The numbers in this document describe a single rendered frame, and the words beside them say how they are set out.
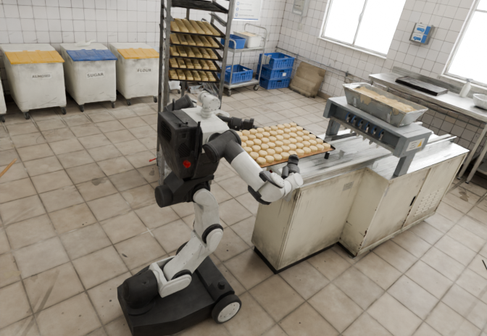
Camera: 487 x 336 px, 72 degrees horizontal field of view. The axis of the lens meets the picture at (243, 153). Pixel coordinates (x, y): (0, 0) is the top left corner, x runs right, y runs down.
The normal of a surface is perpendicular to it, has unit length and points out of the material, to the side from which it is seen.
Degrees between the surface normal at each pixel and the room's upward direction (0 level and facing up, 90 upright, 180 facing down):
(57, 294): 0
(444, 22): 90
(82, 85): 91
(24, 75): 92
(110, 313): 0
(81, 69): 92
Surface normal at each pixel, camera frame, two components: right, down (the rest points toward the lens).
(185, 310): 0.14, -0.86
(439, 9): -0.75, 0.21
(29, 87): 0.63, 0.48
